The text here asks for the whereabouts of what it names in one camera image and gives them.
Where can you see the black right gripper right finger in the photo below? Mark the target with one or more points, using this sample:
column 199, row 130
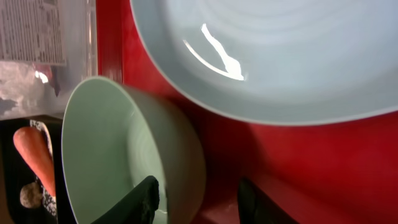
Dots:
column 255, row 207

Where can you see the clear plastic bin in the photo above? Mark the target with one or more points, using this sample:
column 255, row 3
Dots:
column 59, row 33

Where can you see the red snack wrapper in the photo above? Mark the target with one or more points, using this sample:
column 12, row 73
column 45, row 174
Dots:
column 47, row 75

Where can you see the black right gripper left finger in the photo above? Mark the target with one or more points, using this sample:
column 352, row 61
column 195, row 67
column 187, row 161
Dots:
column 138, row 206

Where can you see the mint green bowl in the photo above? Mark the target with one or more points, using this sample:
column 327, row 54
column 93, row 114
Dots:
column 114, row 136

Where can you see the red plastic tray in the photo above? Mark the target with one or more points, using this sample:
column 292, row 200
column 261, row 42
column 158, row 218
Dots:
column 338, row 173

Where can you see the orange carrot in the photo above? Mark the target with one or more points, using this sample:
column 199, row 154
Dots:
column 32, row 147

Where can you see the black waste tray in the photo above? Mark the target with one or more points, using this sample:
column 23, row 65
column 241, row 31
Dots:
column 16, row 173

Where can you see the light blue plate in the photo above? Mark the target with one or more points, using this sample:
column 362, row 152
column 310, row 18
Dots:
column 281, row 62

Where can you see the brown food scrap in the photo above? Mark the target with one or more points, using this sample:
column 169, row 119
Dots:
column 31, row 196

